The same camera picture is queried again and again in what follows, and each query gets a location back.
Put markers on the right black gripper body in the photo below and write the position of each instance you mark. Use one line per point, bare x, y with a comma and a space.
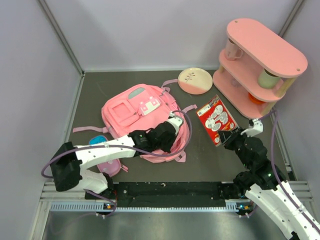
237, 144

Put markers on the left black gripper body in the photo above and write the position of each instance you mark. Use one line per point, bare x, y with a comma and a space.
166, 146

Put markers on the red comic book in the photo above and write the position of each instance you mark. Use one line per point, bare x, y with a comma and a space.
215, 117

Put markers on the pink student backpack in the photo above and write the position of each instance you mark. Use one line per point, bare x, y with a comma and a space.
140, 107

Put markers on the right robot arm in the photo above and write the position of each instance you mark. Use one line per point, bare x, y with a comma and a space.
264, 184

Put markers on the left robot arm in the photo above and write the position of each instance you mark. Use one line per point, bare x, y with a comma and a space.
70, 166

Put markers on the orange bowl on shelf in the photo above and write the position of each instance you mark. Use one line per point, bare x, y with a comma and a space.
254, 99

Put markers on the purple cartoon pencil case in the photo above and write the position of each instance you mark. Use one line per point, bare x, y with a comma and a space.
112, 167

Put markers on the cream and pink plate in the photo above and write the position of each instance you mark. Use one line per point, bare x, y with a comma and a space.
195, 81

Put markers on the pale green cup on shelf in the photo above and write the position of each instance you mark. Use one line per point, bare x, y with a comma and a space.
267, 80

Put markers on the pink three-tier shelf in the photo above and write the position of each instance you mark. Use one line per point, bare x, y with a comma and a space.
262, 50

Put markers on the pink mug on shelf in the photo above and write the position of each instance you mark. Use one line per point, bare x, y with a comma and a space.
232, 51

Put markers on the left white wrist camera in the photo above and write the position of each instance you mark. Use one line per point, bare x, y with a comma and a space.
176, 121

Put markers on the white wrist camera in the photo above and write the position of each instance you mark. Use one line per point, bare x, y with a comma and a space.
176, 121
255, 127

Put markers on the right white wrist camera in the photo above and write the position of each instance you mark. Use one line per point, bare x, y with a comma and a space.
255, 127

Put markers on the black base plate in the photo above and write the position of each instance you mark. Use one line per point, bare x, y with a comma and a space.
168, 202

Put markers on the grey slotted cable duct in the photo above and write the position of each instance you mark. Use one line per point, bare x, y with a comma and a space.
77, 207

